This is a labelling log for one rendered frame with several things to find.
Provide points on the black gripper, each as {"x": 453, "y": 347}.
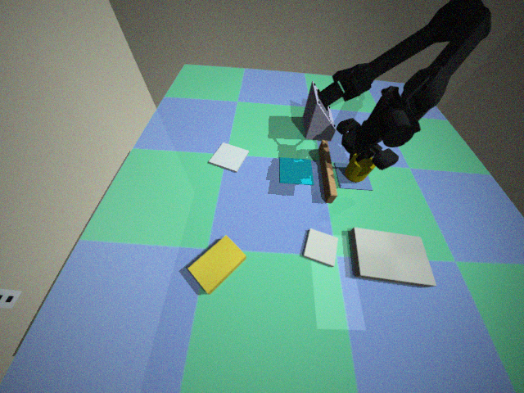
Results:
{"x": 381, "y": 159}

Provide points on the yellow rectangular block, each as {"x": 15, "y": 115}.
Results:
{"x": 217, "y": 264}

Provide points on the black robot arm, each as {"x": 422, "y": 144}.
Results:
{"x": 462, "y": 23}

